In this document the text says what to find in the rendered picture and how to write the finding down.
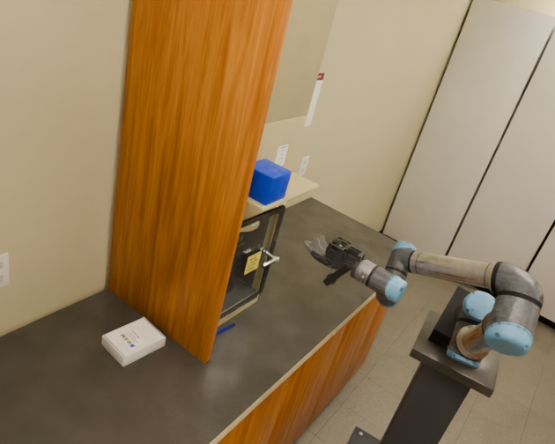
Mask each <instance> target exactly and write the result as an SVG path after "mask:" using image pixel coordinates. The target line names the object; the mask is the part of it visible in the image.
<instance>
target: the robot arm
mask: <svg viewBox="0 0 555 444"><path fill-rule="evenodd" d="M347 242H348V243H347ZM304 244H305V246H306V248H307V250H308V251H309V253H310V254H311V256H312V257H313V258H314V259H315V260H316V261H318V262H319V263H322V264H324V265H326V266H328V267H330V268H332V269H336V271H335V272H334V273H330V274H328V275H327V277H326V278H325V279H324V280H323V283H324V284H325V285H326V286H328V285H333V284H335V283H336V281H337V279H339V278H340V277H342V276H343V275H344V274H345V273H347V272H348V271H349V270H351V277H352V278H355V280H357V281H359V282H360V283H361V284H363V285H365V286H367V287H368V288H370V289H372V290H373V291H375V292H376V299H377V300H378V301H379V303H380V304H381V305H382V306H384V307H393V306H395V305H396V304H397V303H398V301H399V300H400V299H401V298H402V297H403V295H404V293H405V291H406V288H407V283H406V282H405V279H406V277H407V275H408V272H410V273H415V274H419V275H424V276H428V277H432V278H440V279H444V280H448V281H453V282H457V283H462V284H466V285H474V286H478V287H482V288H486V289H489V290H490V291H491V292H492V293H495V294H497V297H496V299H494V298H493V296H492V295H491V294H489V293H487V292H480V291H476V292H471V293H470V294H468V295H467V296H466V297H465V298H464V300H463V303H462V304H460V305H459V306H458V307H457V308H456V310H455V313H454V317H453V320H454V325H455V329H454V332H453V335H452V337H451V340H450V343H449V346H448V350H447V355H448V356H449V357H450V358H451V359H454V360H456V361H458V362H461V363H463V364H464V365H467V366H471V367H474V368H479V366H480V364H481V363H482V362H481V361H482V358H484V357H486V356H487V355H488V353H489V352H490V351H491V350H494V351H496V352H499V353H502V354H505V355H508V356H515V357H519V356H523V355H525V354H527V353H528V352H529V348H530V347H531V345H532V344H533V336H534V334H535V330H536V327H537V322H538V318H539V315H540V312H541V308H542V306H543V303H544V295H543V291H542V289H541V286H540V285H539V283H538V282H537V281H536V280H535V279H534V278H533V277H532V276H531V275H530V274H529V273H528V272H527V271H526V270H523V269H522V268H520V267H518V266H516V265H513V264H511V263H503V262H496V263H483V262H478V261H472V260H467V259H462V258H456V257H451V256H445V255H436V254H430V253H425V252H419V251H417V249H416V247H415V246H414V245H412V244H411V243H408V242H406V241H398V242H397V243H396V244H395V246H394V248H393V250H392V251H391V253H390V257H389V259H388V263H387V265H386V267H385V270H384V269H383V268H381V267H380V266H378V265H376V264H374V263H372V262H370V261H368V260H366V259H365V256H366V253H364V252H362V251H360V250H359V249H357V248H355V247H353V246H352V243H351V242H349V241H348V240H346V239H344V238H342V237H340V236H339V237H338V238H336V239H334V240H333V241H331V242H330V243H329V244H327V243H326V241H325V236H324V235H322V234H320V235H319V236H318V238H314V239H313V240H312V241H308V240H305V241H304Z"/></svg>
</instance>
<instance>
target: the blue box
mask: <svg viewBox="0 0 555 444"><path fill-rule="evenodd" d="M291 173H292V172H291V171H290V170H288V169H286V168H284V167H282V166H280V165H278V164H276V163H274V162H272V161H270V160H268V159H261V160H258V161H256V163H255V170H254V174H253V178H252V181H251V186H250V190H249V193H248V196H249V197H251V198H252V199H254V200H256V201H257V202H259V203H260V204H263V205H268V204H272V203H274V202H276V201H278V200H280V199H283V198H285V193H286V190H287V187H288V183H289V180H290V177H291Z"/></svg>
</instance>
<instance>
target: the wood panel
mask: <svg viewBox="0 0 555 444"><path fill-rule="evenodd" d="M292 3H293V0H133V4H132V14H131V24H130V35H129V53H128V64H127V74H126V84H125V94H124V104H123V115H122V134H121V144H120V154H119V164H118V175H117V184H116V195H115V214H114V224H113V234H112V244H111V255H110V264H109V275H108V285H107V288H108V289H109V290H110V291H111V292H113V293H114V294H116V295H117V296H118V297H119V298H121V299H122V300H124V301H125V302H126V303H127V304H129V305H130V306H131V307H133V308H134V309H135V310H137V311H138V313H139V314H141V315H142V316H144V317H145V318H146V319H147V320H149V321H150V322H151V323H153V324H154V325H155V326H157V327H158V328H159V329H161V330H162V331H163V332H165V333H166V334H167V335H168V336H170V337H171V338H172V339H173V340H174V341H175V342H177V343H178V344H179V345H181V346H182V347H183V348H185V349H186V350H187V351H188V352H190V353H191V354H192V355H194V356H195V357H196V358H198V359H199V360H200V361H202V362H203V363H204V364H205V363H206V362H208V361H209V360H210V359H211V354H212V350H213V345H214V342H215V338H216V334H217V330H218V323H219V319H220V316H221V311H222V307H223V304H224V299H225V296H226V288H227V285H228V281H229V277H230V273H231V269H232V265H233V259H234V254H235V250H236V247H237V243H238V239H239V235H240V231H241V224H242V220H243V216H244V212H245V209H246V204H247V200H248V193H249V190H250V186H251V181H252V178H253V174H254V170H255V163H256V159H257V155H258V152H259V147H260V143H261V140H262V135H263V129H264V124H265V121H266V117H267V113H268V109H269V105H270V98H271V95H272V90H273V86H274V83H275V78H276V75H277V71H278V64H279V60H280V56H281V52H282V48H283V44H284V40H285V33H286V29H287V26H288V21H289V18H290V14H291V9H292Z"/></svg>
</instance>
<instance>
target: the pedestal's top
mask: <svg viewBox="0 0 555 444"><path fill-rule="evenodd" d="M439 319H440V314H437V313H435V312H434V311H432V310H430V311H429V313H428V315H427V317H426V319H425V322H424V324H423V326H422V328H421V330H420V332H419V334H418V337H417V339H416V342H415V344H414V345H413V347H412V349H411V353H410V355H409V356H411V357H413V358H414V359H417V360H418V361H420V362H422V363H424V364H426V365H428V366H430V367H432V368H433V369H435V370H437V371H439V372H441V373H443V374H445V375H447V376H449V377H450V378H452V379H454V380H456V381H459V382H460V383H462V384H464V385H465V386H467V387H469V388H471V389H474V390H476V391H477V392H479V393H480V394H482V395H484V396H487V397H489V398H490V397H491V395H492V393H493V391H494V388H495V383H496V378H497V373H498V368H499V362H500V353H499V352H496V351H494V350H491V351H490V352H489V353H488V355H487V356H486V357H484V358H483V359H482V361H481V362H482V363H481V364H480V366H479V368H474V367H471V366H467V365H464V364H463V363H461V362H458V361H456V360H454V359H451V358H450V357H449V356H448V355H447V351H446V350H444V349H442V348H441V347H439V346H438V345H437V344H434V343H432V342H431V341H429V340H428V338H429V336H430V335H431V333H432V331H433V328H434V326H435V325H436V323H437V321H438V320H439Z"/></svg>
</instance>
